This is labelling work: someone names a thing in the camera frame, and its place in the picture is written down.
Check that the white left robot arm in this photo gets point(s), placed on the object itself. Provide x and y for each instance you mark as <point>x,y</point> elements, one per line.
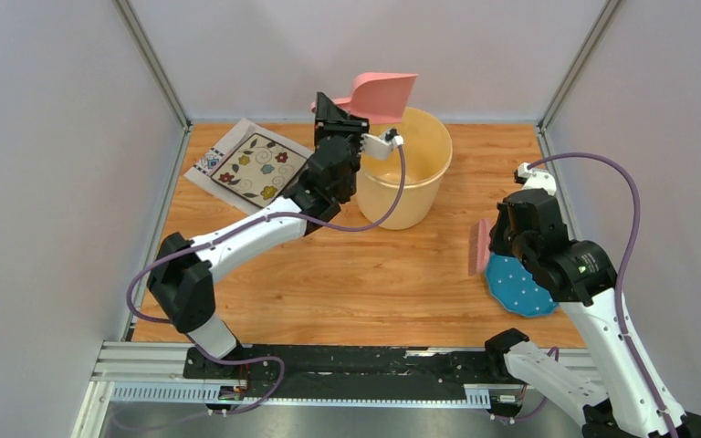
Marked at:
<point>183,277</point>

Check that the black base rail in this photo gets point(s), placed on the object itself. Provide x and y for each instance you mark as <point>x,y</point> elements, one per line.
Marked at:
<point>352,372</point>

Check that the blue polka dot plate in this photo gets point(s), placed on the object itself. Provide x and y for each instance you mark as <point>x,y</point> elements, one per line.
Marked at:
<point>513,287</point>

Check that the aluminium frame post left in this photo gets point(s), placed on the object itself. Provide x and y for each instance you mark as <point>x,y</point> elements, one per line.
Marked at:
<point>138,33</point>

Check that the floral square plate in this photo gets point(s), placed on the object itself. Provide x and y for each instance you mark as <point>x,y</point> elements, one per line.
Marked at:
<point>259,169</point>

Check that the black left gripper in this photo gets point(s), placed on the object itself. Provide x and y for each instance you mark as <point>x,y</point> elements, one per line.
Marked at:
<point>337,122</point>

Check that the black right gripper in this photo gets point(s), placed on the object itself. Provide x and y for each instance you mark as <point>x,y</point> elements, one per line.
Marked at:
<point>496,245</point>

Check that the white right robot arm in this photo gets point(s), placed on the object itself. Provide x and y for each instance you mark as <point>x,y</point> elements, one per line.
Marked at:
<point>579,276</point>

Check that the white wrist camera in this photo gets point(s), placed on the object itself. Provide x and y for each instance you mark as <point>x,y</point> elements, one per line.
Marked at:
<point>535,178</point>
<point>381,147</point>

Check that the aluminium frame post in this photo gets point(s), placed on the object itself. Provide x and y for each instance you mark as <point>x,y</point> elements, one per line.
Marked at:
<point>138,33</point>
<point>590,43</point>

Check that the pink hand brush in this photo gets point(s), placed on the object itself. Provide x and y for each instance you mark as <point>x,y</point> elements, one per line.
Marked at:
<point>479,247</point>

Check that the pink dustpan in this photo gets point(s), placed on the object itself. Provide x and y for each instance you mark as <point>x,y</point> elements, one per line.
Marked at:
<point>379,97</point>

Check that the cream plastic bucket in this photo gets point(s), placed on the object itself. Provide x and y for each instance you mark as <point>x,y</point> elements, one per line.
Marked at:
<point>428,152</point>

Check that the patterned white placemat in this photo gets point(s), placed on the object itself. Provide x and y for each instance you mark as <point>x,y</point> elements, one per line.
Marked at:
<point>199,173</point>

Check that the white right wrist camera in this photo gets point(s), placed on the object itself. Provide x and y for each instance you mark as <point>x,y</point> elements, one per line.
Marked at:
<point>535,178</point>

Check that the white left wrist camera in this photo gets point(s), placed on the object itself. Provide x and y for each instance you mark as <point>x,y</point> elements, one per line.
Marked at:
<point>381,147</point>

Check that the aluminium frame post right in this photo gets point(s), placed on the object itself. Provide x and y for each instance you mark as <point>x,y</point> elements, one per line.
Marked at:
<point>590,43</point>

